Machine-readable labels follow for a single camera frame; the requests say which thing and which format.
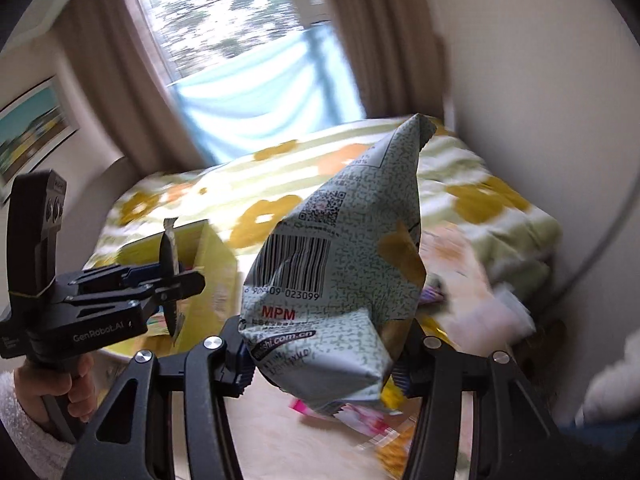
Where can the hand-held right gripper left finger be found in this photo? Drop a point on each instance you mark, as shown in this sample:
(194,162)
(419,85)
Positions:
(245,367)

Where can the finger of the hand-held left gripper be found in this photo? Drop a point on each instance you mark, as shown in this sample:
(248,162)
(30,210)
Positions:
(135,274)
(187,284)

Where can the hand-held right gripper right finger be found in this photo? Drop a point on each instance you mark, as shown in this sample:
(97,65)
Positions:
(400,375)

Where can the yellow cardboard box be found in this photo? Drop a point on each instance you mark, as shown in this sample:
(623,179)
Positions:
(215,280)

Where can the pale green patterned snack bag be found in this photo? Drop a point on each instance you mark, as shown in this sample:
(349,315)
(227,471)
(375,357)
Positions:
(340,260)

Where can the person's left hand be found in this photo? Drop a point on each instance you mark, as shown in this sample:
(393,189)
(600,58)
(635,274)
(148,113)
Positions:
(35,390)

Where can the pink snack packet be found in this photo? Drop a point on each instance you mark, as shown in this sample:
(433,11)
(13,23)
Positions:
(350,415)

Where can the peach floral bed sheet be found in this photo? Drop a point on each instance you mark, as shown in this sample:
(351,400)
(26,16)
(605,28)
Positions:
(260,440)

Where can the beige curtain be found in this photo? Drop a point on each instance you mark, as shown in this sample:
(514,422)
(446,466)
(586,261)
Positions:
(125,110)
(385,35)

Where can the striped floral blanket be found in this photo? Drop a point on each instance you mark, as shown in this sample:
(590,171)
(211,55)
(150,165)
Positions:
(475,200)

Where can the light blue cloth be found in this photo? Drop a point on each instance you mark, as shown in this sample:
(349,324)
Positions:
(260,105)

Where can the white cloth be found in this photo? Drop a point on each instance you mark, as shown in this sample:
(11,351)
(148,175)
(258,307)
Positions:
(612,380)

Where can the window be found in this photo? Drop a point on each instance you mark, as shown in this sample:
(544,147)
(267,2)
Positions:
(215,10)

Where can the framed wall picture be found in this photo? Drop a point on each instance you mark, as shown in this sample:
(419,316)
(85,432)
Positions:
(30,130)

